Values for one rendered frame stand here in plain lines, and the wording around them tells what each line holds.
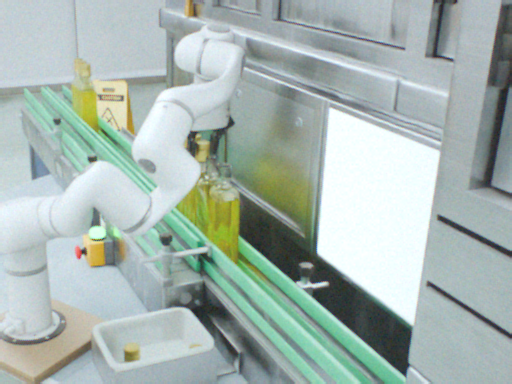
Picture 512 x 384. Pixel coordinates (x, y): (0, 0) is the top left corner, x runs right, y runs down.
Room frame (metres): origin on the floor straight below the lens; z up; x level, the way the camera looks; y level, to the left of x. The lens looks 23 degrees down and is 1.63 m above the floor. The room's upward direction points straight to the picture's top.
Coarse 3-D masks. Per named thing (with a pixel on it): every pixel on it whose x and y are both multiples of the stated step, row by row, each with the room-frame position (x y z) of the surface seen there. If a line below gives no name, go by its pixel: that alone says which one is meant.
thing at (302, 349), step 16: (192, 224) 1.52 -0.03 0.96; (208, 240) 1.43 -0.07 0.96; (208, 256) 1.42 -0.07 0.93; (224, 256) 1.35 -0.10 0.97; (208, 272) 1.41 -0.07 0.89; (224, 272) 1.34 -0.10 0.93; (240, 272) 1.27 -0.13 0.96; (224, 288) 1.33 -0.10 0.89; (240, 288) 1.27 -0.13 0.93; (256, 288) 1.20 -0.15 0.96; (240, 304) 1.26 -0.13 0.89; (256, 304) 1.21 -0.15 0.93; (272, 304) 1.14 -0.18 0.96; (256, 320) 1.20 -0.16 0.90; (272, 320) 1.15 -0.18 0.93; (288, 320) 1.09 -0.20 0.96; (272, 336) 1.14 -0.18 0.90; (288, 336) 1.09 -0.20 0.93; (304, 336) 1.04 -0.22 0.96; (288, 352) 1.08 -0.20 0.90; (304, 352) 1.04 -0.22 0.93; (320, 352) 0.99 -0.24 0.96; (304, 368) 1.03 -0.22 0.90; (320, 368) 0.99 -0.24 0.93; (336, 368) 0.95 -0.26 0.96
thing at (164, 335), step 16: (112, 320) 1.28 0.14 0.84; (128, 320) 1.29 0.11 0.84; (144, 320) 1.30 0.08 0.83; (160, 320) 1.32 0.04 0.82; (176, 320) 1.33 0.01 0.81; (192, 320) 1.29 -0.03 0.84; (96, 336) 1.22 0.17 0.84; (112, 336) 1.27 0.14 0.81; (128, 336) 1.28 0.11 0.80; (144, 336) 1.30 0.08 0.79; (160, 336) 1.31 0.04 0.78; (176, 336) 1.32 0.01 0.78; (192, 336) 1.28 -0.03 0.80; (208, 336) 1.22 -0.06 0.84; (112, 352) 1.27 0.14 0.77; (144, 352) 1.27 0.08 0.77; (160, 352) 1.27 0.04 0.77; (176, 352) 1.17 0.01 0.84; (192, 352) 1.17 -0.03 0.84; (112, 368) 1.12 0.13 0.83; (128, 368) 1.12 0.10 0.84
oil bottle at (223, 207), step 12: (216, 192) 1.43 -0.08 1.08; (228, 192) 1.42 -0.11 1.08; (216, 204) 1.42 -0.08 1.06; (228, 204) 1.42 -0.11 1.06; (216, 216) 1.42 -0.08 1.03; (228, 216) 1.42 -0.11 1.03; (216, 228) 1.42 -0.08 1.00; (228, 228) 1.42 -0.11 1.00; (216, 240) 1.42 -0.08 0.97; (228, 240) 1.42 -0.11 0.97; (228, 252) 1.42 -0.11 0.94
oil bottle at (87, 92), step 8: (88, 64) 2.53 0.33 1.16; (88, 72) 2.52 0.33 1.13; (88, 80) 2.52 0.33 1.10; (80, 88) 2.52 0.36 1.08; (88, 88) 2.51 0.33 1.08; (80, 96) 2.52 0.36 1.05; (88, 96) 2.51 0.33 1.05; (80, 104) 2.53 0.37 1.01; (88, 104) 2.51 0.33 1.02; (96, 104) 2.52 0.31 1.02; (80, 112) 2.53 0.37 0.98; (88, 112) 2.50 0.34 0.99; (96, 112) 2.52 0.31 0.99; (88, 120) 2.50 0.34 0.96; (96, 120) 2.52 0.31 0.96; (96, 128) 2.51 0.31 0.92
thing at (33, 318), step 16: (48, 272) 1.38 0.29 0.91; (16, 288) 1.33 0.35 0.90; (32, 288) 1.33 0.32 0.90; (48, 288) 1.37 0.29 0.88; (16, 304) 1.33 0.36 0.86; (32, 304) 1.33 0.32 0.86; (48, 304) 1.36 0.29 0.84; (16, 320) 1.33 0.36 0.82; (32, 320) 1.33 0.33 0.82; (48, 320) 1.35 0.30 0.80; (16, 336) 1.31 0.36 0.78; (32, 336) 1.31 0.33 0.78
